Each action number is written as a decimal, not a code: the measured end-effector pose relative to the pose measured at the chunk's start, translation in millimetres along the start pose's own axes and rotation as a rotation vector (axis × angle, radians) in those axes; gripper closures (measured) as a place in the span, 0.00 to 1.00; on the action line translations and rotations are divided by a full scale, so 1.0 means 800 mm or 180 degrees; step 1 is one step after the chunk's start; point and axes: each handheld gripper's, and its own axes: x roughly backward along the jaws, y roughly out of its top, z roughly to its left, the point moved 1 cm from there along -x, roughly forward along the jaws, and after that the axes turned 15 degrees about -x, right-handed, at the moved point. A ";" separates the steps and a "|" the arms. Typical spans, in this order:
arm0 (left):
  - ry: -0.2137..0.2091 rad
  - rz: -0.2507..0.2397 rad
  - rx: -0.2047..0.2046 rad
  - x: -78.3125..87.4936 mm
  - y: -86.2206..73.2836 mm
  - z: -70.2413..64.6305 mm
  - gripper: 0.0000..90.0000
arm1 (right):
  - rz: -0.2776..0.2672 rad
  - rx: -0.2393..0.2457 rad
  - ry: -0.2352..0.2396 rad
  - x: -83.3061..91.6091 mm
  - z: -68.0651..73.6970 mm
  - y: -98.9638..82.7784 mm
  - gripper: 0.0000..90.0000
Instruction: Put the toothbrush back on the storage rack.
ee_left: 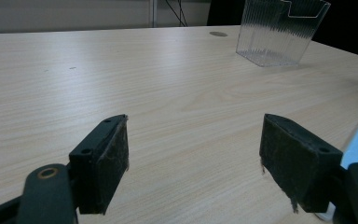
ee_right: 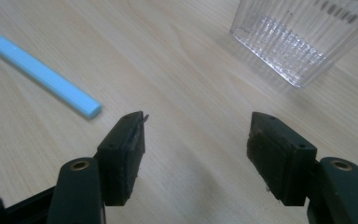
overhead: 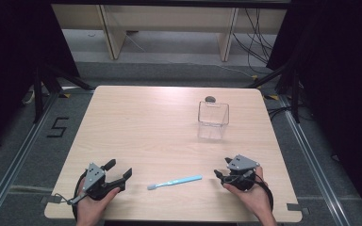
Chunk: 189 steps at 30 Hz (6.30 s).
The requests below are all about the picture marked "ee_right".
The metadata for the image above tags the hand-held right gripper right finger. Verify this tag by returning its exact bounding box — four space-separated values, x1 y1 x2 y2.
246 111 358 224

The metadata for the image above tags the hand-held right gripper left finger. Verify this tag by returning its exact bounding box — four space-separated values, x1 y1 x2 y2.
47 110 150 224

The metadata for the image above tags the clear ribbed plastic container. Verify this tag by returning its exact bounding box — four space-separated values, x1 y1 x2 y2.
229 0 358 89

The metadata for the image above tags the light blue pen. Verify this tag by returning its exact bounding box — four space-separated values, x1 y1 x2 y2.
0 26 103 119

